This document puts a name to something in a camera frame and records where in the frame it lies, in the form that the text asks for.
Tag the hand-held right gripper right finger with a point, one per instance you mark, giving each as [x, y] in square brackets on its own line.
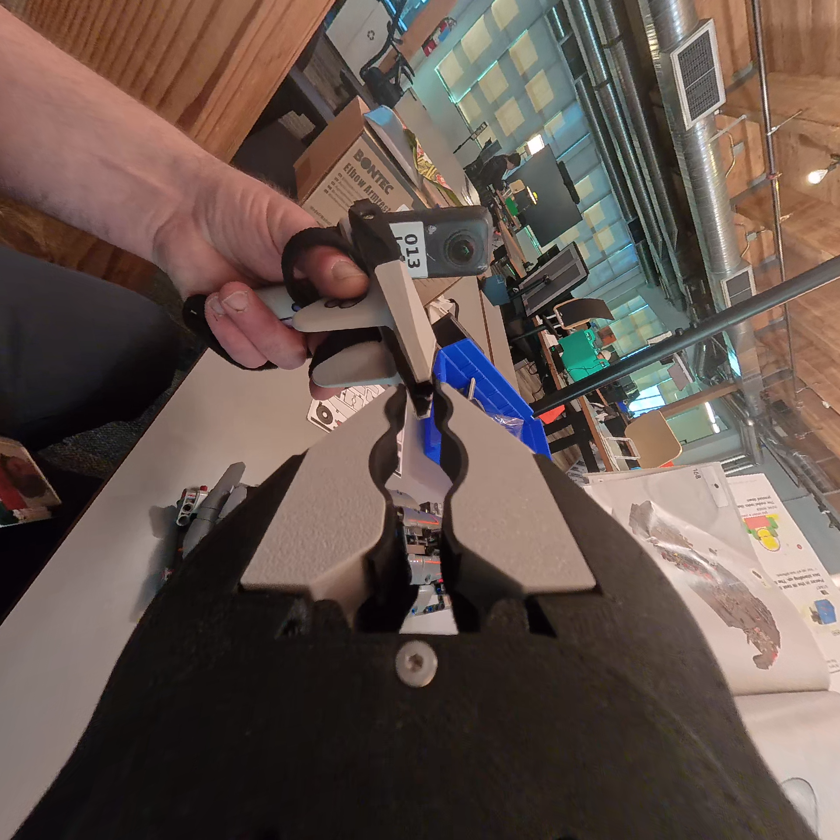
[518, 525]

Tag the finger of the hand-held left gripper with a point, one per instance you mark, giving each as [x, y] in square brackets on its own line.
[410, 321]

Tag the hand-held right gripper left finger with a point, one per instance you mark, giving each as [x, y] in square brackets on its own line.
[315, 525]

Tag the small dark lego piece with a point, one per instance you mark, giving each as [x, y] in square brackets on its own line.
[421, 401]

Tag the grey lego vehicle model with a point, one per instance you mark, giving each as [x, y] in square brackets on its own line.
[210, 505]

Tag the lego sticker sheet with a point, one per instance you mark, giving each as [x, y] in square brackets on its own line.
[341, 403]

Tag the lego instruction booklet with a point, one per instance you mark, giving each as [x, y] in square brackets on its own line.
[689, 525]

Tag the person's left hand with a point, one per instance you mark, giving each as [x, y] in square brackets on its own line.
[216, 243]

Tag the leaf print packet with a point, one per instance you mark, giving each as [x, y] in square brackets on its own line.
[426, 161]

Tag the blue plastic bin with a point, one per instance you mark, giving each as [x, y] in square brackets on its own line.
[479, 387]

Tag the black monitor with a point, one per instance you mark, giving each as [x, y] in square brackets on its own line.
[548, 193]

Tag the grey equipment case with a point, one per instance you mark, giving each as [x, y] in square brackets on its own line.
[554, 279]

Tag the brown cardboard box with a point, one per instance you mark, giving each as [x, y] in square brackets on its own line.
[341, 177]

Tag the wooden chair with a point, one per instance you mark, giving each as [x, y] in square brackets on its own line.
[653, 439]

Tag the green machine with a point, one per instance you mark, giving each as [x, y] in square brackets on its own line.
[581, 354]

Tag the black office chair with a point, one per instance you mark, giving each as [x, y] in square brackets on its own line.
[387, 79]

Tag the red fire extinguisher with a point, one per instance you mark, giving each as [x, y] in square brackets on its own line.
[438, 36]

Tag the white recycling bin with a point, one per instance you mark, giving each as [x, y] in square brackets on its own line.
[358, 29]

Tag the black metal pole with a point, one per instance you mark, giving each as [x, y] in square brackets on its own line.
[722, 325]

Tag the small white vent grille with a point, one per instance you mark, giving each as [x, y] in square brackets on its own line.
[740, 286]

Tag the colourful printed box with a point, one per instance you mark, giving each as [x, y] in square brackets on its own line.
[26, 479]

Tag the large white vent grille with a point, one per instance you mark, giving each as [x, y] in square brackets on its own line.
[699, 72]

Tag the ceiling lamp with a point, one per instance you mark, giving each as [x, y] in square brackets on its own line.
[817, 176]

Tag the silver ventilation duct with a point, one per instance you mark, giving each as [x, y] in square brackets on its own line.
[705, 197]

